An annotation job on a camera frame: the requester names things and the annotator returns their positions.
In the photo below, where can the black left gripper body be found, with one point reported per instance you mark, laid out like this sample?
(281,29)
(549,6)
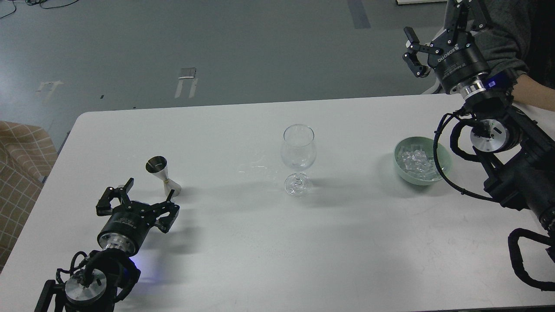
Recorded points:
(127,227)

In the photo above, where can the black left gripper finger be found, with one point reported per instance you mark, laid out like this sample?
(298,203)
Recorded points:
(104,207)
(163,215)

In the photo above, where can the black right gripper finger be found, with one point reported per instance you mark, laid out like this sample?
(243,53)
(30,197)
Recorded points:
(465,16)
(411,55)

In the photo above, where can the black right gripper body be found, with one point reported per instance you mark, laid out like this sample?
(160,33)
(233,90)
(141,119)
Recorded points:
(457,62)

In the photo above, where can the steel cocktail jigger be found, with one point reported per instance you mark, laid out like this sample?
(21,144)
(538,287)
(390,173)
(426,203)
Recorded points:
(158,166)

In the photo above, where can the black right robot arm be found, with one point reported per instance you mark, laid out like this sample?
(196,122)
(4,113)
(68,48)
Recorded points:
(516,154)

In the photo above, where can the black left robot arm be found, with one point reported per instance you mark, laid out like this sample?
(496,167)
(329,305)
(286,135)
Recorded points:
(98,280)

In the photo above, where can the green bowl of ice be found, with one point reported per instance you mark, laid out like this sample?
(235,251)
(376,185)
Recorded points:
(415,160)

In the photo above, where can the clear wine glass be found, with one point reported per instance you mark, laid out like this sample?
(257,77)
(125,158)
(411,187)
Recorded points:
(298,152)

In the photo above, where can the person in grey sweater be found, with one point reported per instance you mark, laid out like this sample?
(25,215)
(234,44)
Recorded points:
(521,37)

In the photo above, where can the beige checked cloth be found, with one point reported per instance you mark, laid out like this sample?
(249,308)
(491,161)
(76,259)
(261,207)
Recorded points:
(27,156)

